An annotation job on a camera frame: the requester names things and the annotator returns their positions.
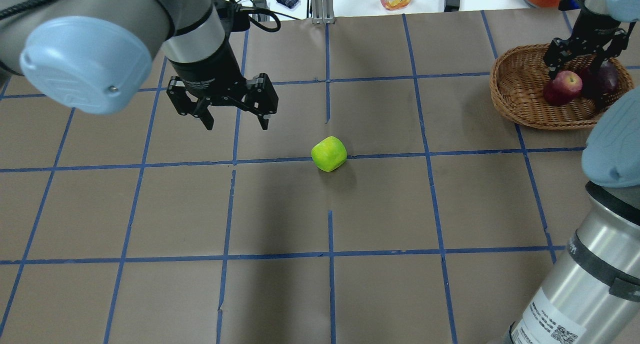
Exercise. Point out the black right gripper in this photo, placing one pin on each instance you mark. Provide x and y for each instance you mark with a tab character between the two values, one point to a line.
593	29

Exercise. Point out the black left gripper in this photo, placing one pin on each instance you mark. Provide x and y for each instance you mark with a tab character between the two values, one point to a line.
210	72

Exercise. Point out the red yellow apple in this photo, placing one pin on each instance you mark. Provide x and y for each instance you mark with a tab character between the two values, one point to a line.
566	87

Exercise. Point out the dark red apple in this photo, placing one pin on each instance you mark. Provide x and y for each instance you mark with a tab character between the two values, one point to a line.
603	82

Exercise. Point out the green apple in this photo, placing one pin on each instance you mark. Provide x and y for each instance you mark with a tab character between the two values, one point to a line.
329	154

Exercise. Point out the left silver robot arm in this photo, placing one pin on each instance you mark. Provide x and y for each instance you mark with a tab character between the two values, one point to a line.
94	55

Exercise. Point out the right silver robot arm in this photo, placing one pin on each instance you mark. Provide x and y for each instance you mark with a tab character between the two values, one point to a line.
591	293

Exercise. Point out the woven wicker basket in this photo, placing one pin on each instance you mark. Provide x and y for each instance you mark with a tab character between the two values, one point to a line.
518	78

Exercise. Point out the aluminium frame post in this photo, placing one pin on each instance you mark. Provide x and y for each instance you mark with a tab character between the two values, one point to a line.
322	12

